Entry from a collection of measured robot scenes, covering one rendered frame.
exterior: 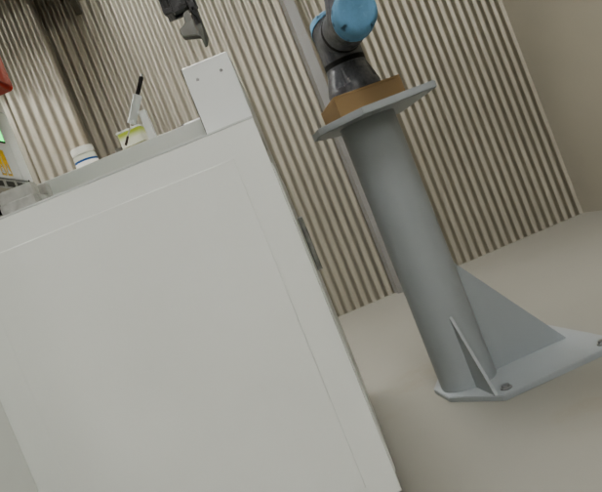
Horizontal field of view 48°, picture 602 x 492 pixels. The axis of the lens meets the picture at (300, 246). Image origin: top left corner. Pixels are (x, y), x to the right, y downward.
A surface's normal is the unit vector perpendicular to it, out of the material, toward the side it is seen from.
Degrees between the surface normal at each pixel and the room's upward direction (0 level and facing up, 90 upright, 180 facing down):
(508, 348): 90
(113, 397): 90
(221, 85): 90
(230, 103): 90
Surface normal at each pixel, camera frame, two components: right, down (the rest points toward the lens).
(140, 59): 0.14, -0.02
